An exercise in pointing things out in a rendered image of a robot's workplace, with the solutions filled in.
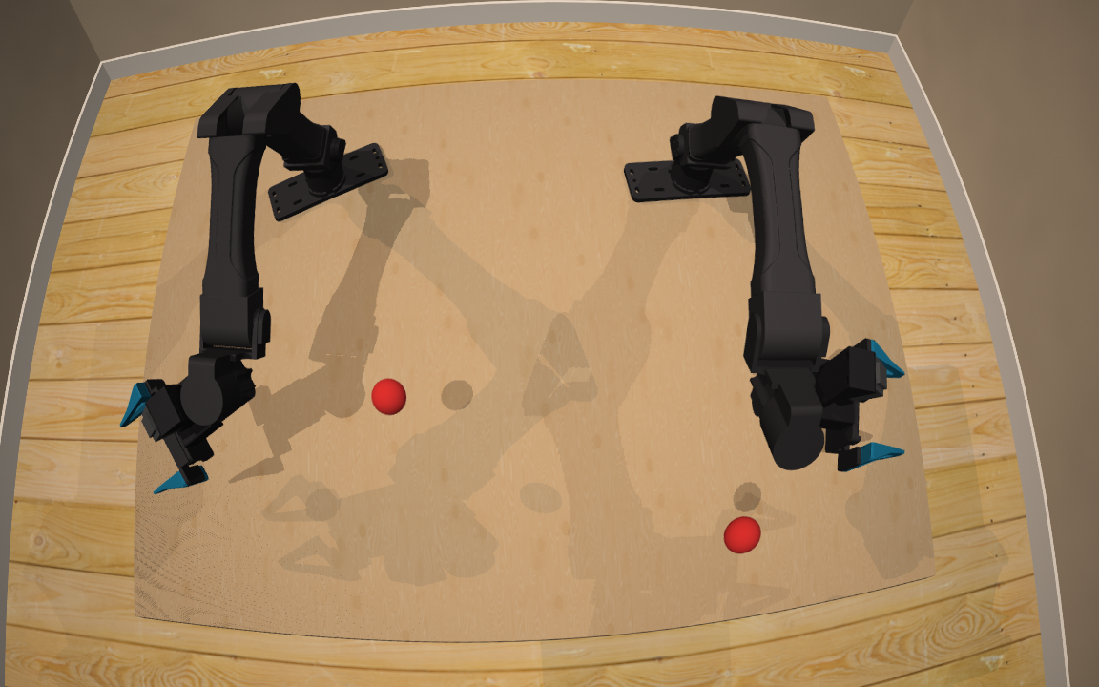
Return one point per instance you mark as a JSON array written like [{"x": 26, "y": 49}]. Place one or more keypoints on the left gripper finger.
[
  {"x": 874, "y": 451},
  {"x": 893, "y": 371}
]

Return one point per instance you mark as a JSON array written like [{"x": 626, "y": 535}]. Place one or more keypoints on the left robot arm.
[{"x": 787, "y": 336}]

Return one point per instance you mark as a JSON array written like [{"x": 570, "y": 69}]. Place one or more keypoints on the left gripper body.
[{"x": 838, "y": 442}]

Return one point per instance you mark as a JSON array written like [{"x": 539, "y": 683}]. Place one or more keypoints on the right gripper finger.
[
  {"x": 177, "y": 481},
  {"x": 134, "y": 410}
]

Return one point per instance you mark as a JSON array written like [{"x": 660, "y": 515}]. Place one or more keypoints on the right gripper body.
[{"x": 183, "y": 456}]

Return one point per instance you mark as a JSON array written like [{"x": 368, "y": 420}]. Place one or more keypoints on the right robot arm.
[{"x": 231, "y": 303}]

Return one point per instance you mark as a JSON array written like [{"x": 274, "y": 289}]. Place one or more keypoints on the red sphere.
[
  {"x": 388, "y": 396},
  {"x": 742, "y": 534}
]

